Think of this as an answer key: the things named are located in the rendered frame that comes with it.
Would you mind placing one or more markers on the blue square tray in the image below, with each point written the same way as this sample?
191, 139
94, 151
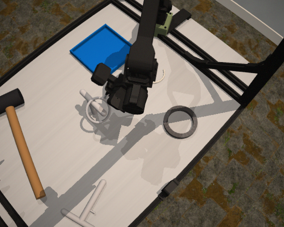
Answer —
103, 46

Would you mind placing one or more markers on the white rounded cylinder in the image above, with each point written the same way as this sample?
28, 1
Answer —
94, 103

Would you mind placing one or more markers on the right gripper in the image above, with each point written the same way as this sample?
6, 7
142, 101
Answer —
101, 75

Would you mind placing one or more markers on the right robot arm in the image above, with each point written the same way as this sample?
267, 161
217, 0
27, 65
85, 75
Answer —
140, 61

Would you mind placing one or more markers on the black rubber mallet with wooden handle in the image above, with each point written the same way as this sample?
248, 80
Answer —
8, 102

